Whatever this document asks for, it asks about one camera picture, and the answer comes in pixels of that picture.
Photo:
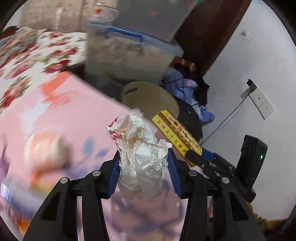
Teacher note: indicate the yellow long carton box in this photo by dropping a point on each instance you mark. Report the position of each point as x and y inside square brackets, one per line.
[176, 133]

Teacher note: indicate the white wall socket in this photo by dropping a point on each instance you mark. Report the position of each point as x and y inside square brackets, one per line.
[260, 101]

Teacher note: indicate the white enamel mug red star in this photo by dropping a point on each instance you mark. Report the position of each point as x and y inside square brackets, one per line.
[103, 14]

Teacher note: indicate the pile of blue clothes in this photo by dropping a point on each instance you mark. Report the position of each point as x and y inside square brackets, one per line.
[186, 85]

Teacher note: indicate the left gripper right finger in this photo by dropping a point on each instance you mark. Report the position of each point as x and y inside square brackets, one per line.
[215, 210]

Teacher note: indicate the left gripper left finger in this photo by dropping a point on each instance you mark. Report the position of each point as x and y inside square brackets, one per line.
[56, 218]

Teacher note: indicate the beige leaf pattern curtain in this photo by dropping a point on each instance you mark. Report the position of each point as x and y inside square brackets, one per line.
[64, 16]

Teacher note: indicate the black camera box green light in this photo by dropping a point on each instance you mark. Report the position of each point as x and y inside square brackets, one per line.
[253, 152]

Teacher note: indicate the white paper wrapper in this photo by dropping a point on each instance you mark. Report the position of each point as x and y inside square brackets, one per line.
[143, 159]

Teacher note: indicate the pink printed bed sheet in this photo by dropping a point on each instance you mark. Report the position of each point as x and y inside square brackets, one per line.
[59, 130]

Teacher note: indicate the beige round trash bin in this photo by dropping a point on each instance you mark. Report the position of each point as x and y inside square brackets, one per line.
[149, 98]

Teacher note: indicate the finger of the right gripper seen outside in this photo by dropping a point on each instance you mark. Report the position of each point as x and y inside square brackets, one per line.
[200, 161]

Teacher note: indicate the floral white red blanket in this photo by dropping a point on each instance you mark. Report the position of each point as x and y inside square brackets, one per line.
[31, 57]

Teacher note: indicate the middle storage box teal lid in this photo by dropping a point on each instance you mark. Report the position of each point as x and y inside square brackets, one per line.
[160, 19]

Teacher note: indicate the clear storage box blue handle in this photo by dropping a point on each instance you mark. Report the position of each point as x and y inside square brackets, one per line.
[113, 53]

